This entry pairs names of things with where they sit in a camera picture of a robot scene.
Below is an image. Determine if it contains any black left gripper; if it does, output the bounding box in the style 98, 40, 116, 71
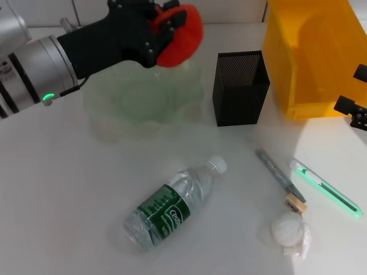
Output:
56, 0, 187, 80

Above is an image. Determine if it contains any green white utility knife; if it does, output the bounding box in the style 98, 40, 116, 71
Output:
288, 159, 364, 220

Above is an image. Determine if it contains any grey pen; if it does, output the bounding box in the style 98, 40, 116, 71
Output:
256, 147, 307, 203

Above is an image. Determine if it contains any small tan eraser block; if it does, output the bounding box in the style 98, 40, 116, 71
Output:
284, 193, 308, 216

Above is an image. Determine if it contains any white paper ball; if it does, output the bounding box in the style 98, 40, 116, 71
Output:
271, 211, 312, 260

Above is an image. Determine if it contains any clear green-label water bottle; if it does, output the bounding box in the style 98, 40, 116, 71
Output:
123, 155, 228, 253

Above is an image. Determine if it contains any green glass fruit plate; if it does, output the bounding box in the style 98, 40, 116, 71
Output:
81, 58, 205, 144

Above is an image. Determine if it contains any black mesh pen holder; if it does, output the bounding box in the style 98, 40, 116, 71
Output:
212, 50, 271, 127

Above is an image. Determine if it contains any yellow plastic bin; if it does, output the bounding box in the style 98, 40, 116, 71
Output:
263, 0, 367, 120

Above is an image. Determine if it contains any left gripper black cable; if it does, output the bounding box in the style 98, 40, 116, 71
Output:
58, 17, 88, 99

